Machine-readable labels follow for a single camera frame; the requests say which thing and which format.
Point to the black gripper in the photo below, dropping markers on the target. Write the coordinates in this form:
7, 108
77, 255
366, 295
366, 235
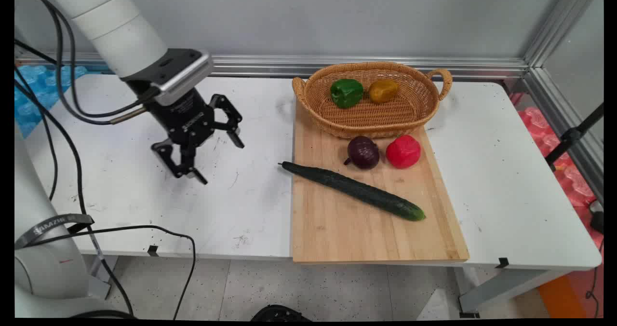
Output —
188, 118

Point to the dark green cucumber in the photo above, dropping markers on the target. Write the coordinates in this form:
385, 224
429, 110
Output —
356, 189

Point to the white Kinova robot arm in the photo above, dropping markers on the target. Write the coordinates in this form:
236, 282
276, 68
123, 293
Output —
115, 32

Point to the black tape marker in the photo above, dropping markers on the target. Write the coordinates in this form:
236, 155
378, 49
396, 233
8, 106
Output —
502, 263
153, 251

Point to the green bell pepper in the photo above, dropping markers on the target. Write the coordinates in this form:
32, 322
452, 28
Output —
346, 93

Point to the purple onion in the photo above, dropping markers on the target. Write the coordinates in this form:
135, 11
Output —
364, 153

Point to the wooden cutting board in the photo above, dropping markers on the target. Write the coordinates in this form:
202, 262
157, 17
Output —
347, 229

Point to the blue foam mat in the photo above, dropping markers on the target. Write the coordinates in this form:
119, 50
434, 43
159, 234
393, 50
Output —
33, 94

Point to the woven wicker basket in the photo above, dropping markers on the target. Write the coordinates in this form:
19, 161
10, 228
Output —
385, 119

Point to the yellow bell pepper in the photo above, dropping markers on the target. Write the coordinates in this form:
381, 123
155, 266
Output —
383, 90

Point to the black round floor object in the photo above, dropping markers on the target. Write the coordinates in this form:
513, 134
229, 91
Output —
279, 314

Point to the grey table leg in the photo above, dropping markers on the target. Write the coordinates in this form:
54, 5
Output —
501, 287

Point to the black tripod stand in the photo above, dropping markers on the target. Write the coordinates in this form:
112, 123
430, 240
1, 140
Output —
571, 135

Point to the red foam mat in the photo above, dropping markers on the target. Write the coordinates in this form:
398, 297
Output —
576, 183

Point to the small black device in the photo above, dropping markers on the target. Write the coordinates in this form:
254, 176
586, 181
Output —
597, 220

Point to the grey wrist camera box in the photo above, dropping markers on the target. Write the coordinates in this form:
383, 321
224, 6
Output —
185, 73

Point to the aluminium frame rail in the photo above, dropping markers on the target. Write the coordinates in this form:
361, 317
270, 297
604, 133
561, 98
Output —
337, 65
564, 118

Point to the aluminium frame post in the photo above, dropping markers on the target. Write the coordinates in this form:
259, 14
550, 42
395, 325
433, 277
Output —
559, 27

